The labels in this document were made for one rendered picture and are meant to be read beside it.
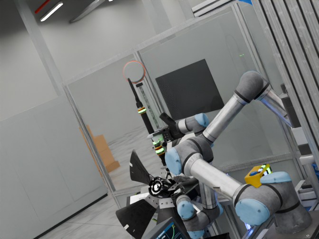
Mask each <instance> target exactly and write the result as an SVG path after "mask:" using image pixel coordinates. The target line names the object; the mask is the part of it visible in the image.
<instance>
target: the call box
mask: <svg viewBox="0 0 319 239"><path fill-rule="evenodd" d="M269 166H270V165H269V164H266V165H265V167H264V168H263V169H262V171H261V172H260V173H258V174H257V173H256V174H254V175H250V173H251V172H252V171H256V172H258V170H259V169H260V168H261V167H262V165H259V166H255V167H254V168H253V169H252V170H251V171H250V172H249V173H248V175H247V176H246V177H245V178H244V179H245V181H246V183H247V184H251V185H253V186H254V187H256V188H258V187H259V186H260V185H261V183H260V179H261V177H262V175H263V174H264V172H265V171H266V170H267V169H268V167H269Z"/></svg>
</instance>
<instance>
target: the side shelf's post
mask: <svg viewBox="0 0 319 239"><path fill-rule="evenodd" d="M222 208H223V211H224V213H225V216H226V218H227V220H228V223H229V225H230V227H231V229H232V232H233V234H234V236H235V239H242V237H243V235H242V233H241V230H240V228H239V226H238V223H237V221H236V219H235V216H234V214H233V212H232V209H231V207H230V205H225V206H222Z"/></svg>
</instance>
